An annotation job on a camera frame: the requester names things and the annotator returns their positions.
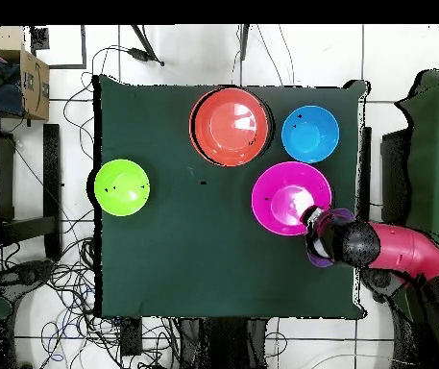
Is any black tripod leg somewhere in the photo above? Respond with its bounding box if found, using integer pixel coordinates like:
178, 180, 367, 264
128, 24, 165, 67
238, 24, 251, 62

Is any black table leg frame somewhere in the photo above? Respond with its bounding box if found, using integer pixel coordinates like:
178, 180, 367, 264
0, 122, 63, 263
356, 126, 409, 232

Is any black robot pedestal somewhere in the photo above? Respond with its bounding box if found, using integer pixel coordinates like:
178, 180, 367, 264
180, 317, 270, 369

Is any black power adapter box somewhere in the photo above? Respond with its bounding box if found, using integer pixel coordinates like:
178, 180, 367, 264
120, 317, 143, 357

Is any purple plastic bowl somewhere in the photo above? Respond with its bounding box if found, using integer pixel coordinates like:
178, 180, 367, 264
305, 208, 357, 269

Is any dark blue bag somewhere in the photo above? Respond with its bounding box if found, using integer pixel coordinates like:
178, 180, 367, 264
0, 62, 26, 118

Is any green plastic bowl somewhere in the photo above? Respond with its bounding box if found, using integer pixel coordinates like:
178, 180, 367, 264
92, 158, 151, 217

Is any light blue plastic bowl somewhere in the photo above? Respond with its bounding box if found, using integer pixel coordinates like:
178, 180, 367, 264
280, 105, 341, 165

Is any large orange-red plastic bowl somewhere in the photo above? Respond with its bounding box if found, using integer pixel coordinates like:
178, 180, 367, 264
188, 86, 274, 168

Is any cardboard box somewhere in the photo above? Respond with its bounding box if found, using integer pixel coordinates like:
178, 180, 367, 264
0, 25, 51, 121

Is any black metal floor frame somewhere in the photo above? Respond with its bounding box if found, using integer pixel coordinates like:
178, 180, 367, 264
29, 24, 88, 71

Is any pink plastic bowl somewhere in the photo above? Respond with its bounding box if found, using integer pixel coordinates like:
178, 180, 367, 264
251, 160, 334, 237

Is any dark green tablecloth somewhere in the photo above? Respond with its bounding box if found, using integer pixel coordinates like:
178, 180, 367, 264
92, 73, 370, 322

